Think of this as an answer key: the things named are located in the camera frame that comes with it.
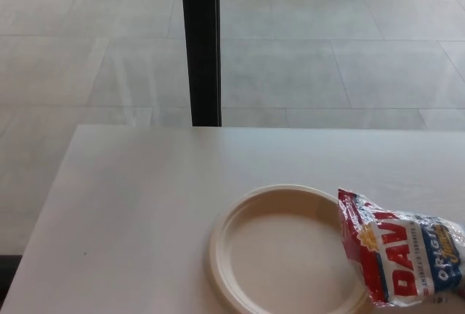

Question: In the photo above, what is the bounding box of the red white sunflower seed bag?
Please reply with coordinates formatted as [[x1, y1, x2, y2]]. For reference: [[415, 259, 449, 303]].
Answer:
[[337, 188, 465, 309]]

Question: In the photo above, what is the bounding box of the beige round paper plate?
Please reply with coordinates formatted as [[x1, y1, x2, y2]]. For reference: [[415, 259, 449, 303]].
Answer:
[[207, 183, 376, 314]]

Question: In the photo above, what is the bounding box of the black vertical window post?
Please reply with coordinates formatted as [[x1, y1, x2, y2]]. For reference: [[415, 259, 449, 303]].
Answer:
[[180, 0, 222, 127]]

